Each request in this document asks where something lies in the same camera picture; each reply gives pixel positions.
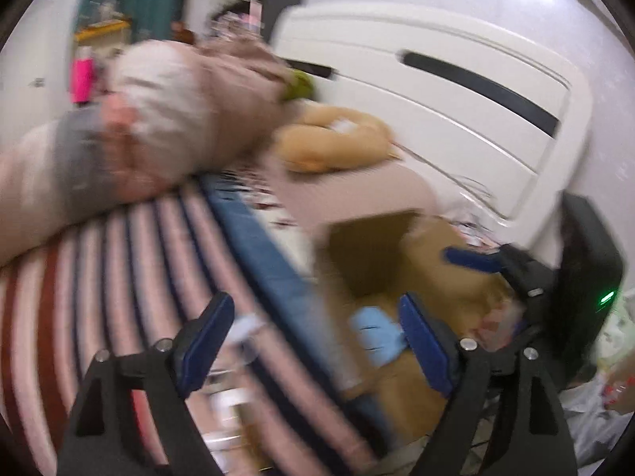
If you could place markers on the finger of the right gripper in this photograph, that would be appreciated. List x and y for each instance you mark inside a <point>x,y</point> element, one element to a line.
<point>473,260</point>

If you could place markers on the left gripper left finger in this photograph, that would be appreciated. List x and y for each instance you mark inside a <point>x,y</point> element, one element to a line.
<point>102,436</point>

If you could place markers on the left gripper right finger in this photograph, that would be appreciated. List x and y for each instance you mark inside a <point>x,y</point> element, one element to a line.
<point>530,435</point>

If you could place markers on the pink spray bottle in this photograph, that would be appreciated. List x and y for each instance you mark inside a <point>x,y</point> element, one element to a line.
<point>82,76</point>

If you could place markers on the brown cardboard box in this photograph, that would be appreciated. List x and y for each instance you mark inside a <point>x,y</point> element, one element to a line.
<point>371,262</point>

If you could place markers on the light blue packet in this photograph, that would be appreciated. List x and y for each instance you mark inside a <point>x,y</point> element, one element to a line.
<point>381,338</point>

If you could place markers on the white bed headboard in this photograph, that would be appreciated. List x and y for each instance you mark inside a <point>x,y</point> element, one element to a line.
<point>481,113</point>

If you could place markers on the striped fleece blanket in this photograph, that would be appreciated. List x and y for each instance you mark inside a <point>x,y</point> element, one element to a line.
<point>126,279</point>

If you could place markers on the pink ribbed pillow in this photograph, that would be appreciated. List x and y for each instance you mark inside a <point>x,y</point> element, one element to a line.
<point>319,201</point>

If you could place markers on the tan plush toy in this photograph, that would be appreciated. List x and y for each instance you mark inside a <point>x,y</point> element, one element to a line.
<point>331,138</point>

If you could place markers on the rolled pink grey quilt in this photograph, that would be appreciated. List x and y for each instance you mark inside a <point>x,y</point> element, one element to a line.
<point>171,110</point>

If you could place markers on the yellow shelf with figurine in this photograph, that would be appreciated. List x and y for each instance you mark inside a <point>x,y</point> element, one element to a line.
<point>104,32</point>

